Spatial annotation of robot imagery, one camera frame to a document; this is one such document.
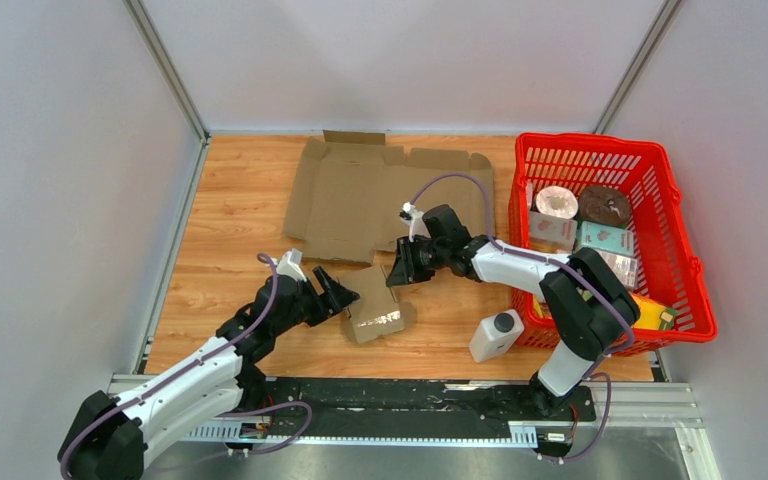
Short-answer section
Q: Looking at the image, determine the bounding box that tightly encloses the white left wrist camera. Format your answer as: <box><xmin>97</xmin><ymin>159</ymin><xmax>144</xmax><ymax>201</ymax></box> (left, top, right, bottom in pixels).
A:
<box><xmin>276</xmin><ymin>248</ymin><xmax>308</xmax><ymax>282</ymax></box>

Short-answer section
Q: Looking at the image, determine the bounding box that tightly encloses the teal snack box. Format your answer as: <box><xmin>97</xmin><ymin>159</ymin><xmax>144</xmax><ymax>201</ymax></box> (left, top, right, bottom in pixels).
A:
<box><xmin>575</xmin><ymin>221</ymin><xmax>636</xmax><ymax>257</ymax></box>

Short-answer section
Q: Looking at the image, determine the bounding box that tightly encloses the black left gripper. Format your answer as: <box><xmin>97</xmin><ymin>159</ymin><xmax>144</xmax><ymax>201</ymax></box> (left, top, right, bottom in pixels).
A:
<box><xmin>272</xmin><ymin>266</ymin><xmax>359</xmax><ymax>337</ymax></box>

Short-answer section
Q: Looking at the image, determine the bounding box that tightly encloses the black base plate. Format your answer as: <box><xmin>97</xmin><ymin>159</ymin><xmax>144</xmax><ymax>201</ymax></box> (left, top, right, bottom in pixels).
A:
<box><xmin>262</xmin><ymin>377</ymin><xmax>597</xmax><ymax>443</ymax></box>

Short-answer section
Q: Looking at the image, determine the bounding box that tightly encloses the pink grey snack box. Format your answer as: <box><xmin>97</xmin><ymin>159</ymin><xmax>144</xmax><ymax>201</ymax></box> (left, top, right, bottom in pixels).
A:
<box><xmin>528</xmin><ymin>211</ymin><xmax>577</xmax><ymax>254</ymax></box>

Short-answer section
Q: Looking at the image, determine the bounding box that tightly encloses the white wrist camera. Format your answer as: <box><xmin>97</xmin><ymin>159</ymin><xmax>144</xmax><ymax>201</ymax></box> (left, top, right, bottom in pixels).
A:
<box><xmin>276</xmin><ymin>248</ymin><xmax>308</xmax><ymax>282</ymax></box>
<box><xmin>398</xmin><ymin>202</ymin><xmax>430</xmax><ymax>242</ymax></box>

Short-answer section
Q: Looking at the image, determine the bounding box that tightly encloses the white tissue roll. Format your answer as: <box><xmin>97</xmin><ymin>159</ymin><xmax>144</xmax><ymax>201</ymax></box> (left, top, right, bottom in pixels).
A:
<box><xmin>533</xmin><ymin>185</ymin><xmax>579</xmax><ymax>219</ymax></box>

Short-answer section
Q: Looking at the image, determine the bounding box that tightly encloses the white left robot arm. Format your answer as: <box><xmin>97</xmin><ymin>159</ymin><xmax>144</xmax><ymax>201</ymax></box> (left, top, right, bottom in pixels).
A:
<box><xmin>57</xmin><ymin>267</ymin><xmax>360</xmax><ymax>479</ymax></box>

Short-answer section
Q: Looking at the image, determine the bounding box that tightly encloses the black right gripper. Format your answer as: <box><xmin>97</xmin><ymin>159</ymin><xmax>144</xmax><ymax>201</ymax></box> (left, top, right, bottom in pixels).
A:
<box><xmin>386</xmin><ymin>235</ymin><xmax>449</xmax><ymax>287</ymax></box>

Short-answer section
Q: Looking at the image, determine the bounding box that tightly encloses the white bottle black cap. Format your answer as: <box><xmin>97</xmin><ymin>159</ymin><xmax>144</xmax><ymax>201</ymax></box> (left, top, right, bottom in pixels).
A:
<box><xmin>468</xmin><ymin>309</ymin><xmax>525</xmax><ymax>363</ymax></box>

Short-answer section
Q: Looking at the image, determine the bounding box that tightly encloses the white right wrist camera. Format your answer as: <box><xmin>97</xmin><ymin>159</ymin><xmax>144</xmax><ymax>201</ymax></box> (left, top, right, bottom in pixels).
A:
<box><xmin>398</xmin><ymin>202</ymin><xmax>430</xmax><ymax>242</ymax></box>

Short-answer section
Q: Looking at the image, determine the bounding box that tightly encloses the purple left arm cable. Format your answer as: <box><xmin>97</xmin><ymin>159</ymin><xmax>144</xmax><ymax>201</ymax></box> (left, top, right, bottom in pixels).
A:
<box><xmin>59</xmin><ymin>252</ymin><xmax>316</xmax><ymax>480</ymax></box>

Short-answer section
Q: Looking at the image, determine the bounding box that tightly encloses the small brown cardboard box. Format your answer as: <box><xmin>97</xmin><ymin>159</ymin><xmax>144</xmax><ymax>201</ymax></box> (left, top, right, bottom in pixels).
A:
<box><xmin>339</xmin><ymin>265</ymin><xmax>417</xmax><ymax>344</ymax></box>

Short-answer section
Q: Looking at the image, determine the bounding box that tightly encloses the red plastic basket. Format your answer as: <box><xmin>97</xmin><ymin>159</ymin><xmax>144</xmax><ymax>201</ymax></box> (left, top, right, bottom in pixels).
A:
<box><xmin>508</xmin><ymin>133</ymin><xmax>718</xmax><ymax>356</ymax></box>

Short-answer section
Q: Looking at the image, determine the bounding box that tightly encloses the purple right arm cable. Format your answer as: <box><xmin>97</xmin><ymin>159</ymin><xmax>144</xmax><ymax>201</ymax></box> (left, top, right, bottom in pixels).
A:
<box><xmin>409</xmin><ymin>172</ymin><xmax>637</xmax><ymax>465</ymax></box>

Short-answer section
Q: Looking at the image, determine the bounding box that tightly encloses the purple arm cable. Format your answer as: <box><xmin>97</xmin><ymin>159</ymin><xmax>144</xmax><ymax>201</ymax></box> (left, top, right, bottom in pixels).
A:
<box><xmin>409</xmin><ymin>172</ymin><xmax>637</xmax><ymax>465</ymax></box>
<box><xmin>59</xmin><ymin>252</ymin><xmax>316</xmax><ymax>480</ymax></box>

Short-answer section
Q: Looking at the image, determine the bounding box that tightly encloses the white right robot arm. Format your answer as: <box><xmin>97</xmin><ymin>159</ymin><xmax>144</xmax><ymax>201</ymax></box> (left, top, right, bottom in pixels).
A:
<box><xmin>386</xmin><ymin>203</ymin><xmax>641</xmax><ymax>419</ymax></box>

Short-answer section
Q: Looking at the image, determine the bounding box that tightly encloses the brown round chocolate pastry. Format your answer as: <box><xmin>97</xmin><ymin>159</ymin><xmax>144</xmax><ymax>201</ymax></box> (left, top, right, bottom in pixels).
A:
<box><xmin>577</xmin><ymin>185</ymin><xmax>633</xmax><ymax>228</ymax></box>

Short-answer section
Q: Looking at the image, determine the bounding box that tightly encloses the white printed snack box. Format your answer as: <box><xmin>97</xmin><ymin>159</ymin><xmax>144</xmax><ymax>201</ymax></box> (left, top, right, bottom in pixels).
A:
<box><xmin>601</xmin><ymin>253</ymin><xmax>640</xmax><ymax>291</ymax></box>

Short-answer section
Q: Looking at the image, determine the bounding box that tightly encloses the large flat cardboard sheet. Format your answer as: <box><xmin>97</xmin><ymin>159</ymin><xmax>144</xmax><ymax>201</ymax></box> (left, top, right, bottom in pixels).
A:
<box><xmin>283</xmin><ymin>131</ymin><xmax>494</xmax><ymax>264</ymax></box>

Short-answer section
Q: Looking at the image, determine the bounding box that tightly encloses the yellow orange snack box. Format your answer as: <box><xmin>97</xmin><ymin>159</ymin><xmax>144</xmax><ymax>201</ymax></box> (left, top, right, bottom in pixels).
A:
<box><xmin>632</xmin><ymin>294</ymin><xmax>678</xmax><ymax>331</ymax></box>

